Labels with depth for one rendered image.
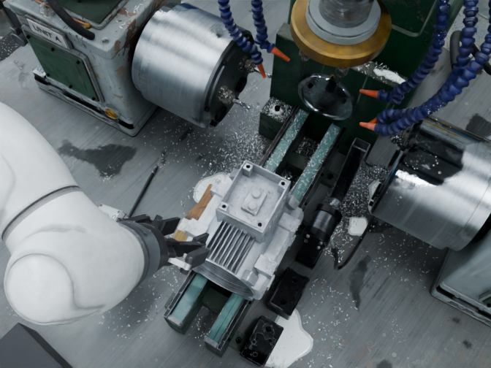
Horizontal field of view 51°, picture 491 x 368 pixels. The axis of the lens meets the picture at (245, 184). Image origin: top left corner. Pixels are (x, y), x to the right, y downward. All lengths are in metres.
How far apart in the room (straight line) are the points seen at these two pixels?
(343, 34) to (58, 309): 0.64
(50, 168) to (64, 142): 0.90
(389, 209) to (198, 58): 0.51
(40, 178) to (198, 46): 0.64
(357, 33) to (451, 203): 0.38
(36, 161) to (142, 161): 0.83
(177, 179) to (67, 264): 0.89
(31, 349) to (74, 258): 0.70
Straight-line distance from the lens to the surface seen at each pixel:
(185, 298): 1.16
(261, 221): 0.97
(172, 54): 1.17
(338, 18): 0.93
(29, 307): 0.55
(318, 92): 1.26
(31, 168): 0.60
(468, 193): 1.08
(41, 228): 0.58
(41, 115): 1.57
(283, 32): 1.21
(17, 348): 1.23
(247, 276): 0.99
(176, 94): 1.18
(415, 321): 1.34
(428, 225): 1.11
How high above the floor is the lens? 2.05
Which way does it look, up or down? 65 degrees down
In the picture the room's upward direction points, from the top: 3 degrees clockwise
